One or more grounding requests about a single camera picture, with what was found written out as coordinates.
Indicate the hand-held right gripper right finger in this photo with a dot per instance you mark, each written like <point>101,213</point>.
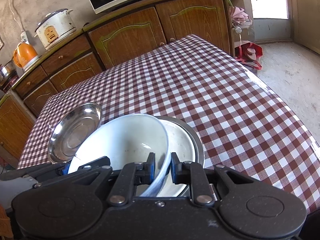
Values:
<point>175,168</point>

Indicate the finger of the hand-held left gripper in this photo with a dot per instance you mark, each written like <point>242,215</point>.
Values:
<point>95,161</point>
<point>64,170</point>

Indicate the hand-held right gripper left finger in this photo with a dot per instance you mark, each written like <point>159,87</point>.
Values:
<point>151,170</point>

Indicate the wide white ceramic bowl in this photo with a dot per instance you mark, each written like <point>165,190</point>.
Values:
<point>180,140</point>

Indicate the deep steel bowl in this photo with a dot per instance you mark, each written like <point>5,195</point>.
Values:
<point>197,145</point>

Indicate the small steel plate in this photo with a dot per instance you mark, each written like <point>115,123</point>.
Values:
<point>72,135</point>

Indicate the blue patterned white bowl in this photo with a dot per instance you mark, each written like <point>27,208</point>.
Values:
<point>125,142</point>

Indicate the wooden corner cabinet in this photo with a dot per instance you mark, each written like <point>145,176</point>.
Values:
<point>12,130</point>

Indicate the red checkered tablecloth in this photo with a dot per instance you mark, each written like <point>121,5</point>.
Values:
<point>200,92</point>

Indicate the wooden drawer cabinet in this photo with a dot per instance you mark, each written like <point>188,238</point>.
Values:
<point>57,67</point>

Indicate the red black induction cooker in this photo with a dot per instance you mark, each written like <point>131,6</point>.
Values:
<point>8,83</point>

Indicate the lidded steel pot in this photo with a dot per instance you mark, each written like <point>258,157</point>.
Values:
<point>6,71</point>

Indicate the orange electric kettle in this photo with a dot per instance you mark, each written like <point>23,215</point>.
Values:
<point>25,56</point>

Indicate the red bag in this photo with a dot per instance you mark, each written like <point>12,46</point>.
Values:
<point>248,52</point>

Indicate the white rice cooker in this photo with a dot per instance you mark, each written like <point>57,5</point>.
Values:
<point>55,28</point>

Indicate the white power strip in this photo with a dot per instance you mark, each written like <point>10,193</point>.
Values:
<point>23,35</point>

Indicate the wooden double door cabinet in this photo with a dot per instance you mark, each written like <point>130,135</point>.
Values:
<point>162,22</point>

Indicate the pink cloth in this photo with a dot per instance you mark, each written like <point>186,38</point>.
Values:
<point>240,15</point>

